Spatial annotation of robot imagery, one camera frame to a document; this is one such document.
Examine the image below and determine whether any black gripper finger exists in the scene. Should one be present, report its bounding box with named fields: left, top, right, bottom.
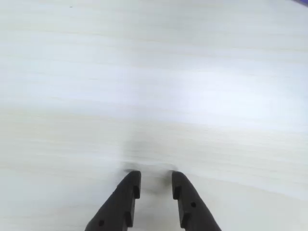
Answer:
left=171, top=170, right=222, bottom=231
left=84, top=170, right=141, bottom=231

